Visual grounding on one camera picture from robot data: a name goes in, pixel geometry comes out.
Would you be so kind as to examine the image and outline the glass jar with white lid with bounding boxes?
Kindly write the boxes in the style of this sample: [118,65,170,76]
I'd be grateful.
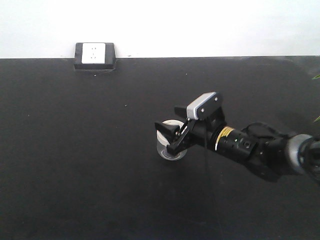
[156,119,187,161]

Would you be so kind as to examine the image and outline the black white power socket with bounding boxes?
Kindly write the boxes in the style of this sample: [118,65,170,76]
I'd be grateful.
[74,42,117,72]

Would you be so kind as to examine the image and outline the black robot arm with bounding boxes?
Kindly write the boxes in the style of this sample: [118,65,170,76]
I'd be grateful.
[154,107,320,184]

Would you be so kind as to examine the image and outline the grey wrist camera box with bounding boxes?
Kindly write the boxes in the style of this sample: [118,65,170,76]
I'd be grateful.
[186,91,223,121]

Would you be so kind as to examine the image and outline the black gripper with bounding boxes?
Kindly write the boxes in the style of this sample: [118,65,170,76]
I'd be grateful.
[154,106,227,155]

